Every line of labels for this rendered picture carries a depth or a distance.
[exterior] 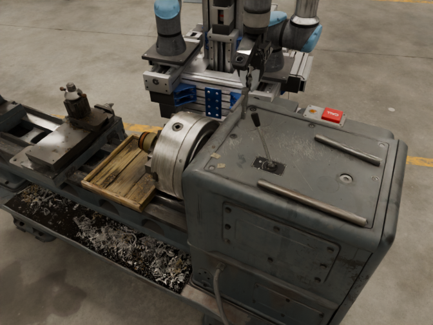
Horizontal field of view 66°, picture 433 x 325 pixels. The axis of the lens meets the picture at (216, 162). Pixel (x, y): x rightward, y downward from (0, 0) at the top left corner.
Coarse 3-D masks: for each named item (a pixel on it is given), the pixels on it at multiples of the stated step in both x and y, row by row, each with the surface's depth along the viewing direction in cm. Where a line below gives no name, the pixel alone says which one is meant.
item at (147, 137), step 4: (144, 132) 130; (148, 132) 130; (152, 132) 130; (140, 136) 129; (144, 136) 128; (148, 136) 127; (152, 136) 127; (156, 136) 127; (140, 140) 128; (144, 140) 127; (148, 140) 127; (152, 140) 126; (156, 140) 127; (140, 144) 129; (144, 144) 127; (148, 144) 127; (152, 144) 127; (140, 148) 130; (144, 148) 128; (148, 148) 127
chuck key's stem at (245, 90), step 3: (243, 87) 105; (246, 87) 105; (243, 90) 104; (246, 90) 104; (243, 93) 105; (246, 93) 105; (246, 96) 106; (243, 99) 107; (246, 99) 107; (243, 102) 107; (246, 102) 107; (243, 105) 108; (246, 105) 108; (243, 108) 109; (243, 111) 110; (243, 114) 111; (243, 117) 112
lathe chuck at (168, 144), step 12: (180, 120) 115; (192, 120) 116; (168, 132) 113; (180, 132) 112; (156, 144) 112; (168, 144) 111; (180, 144) 110; (156, 156) 112; (168, 156) 111; (156, 168) 114; (168, 168) 111; (168, 180) 113; (168, 192) 120
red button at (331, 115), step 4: (328, 108) 114; (324, 112) 113; (328, 112) 113; (332, 112) 113; (336, 112) 113; (340, 112) 113; (324, 116) 111; (328, 116) 111; (332, 116) 111; (336, 116) 111; (340, 116) 111; (328, 120) 111; (332, 120) 111; (336, 120) 110
